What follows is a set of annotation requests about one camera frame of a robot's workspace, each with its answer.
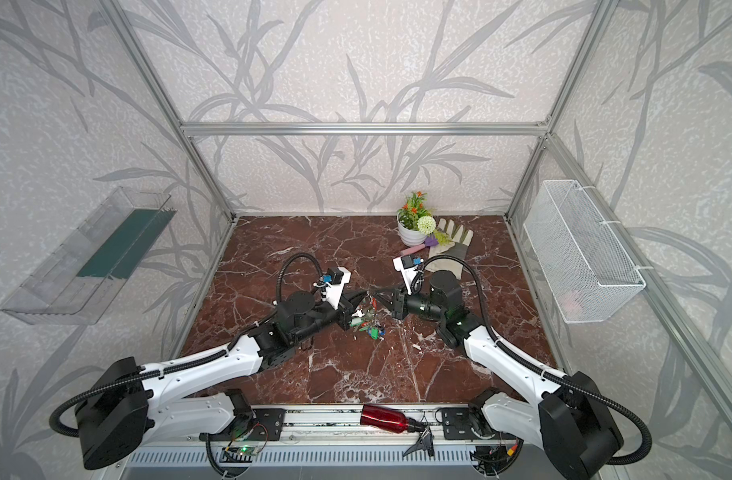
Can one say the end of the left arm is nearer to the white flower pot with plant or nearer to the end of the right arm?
the end of the right arm

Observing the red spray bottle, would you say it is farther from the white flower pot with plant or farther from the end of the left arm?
the white flower pot with plant

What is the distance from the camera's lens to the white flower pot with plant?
3.29 feet

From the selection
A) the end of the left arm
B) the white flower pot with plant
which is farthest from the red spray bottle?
the white flower pot with plant

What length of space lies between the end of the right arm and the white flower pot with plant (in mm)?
342

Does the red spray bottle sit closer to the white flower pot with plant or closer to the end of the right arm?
the end of the right arm

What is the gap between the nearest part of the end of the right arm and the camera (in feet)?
2.20

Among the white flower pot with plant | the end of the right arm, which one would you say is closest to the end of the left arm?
the end of the right arm
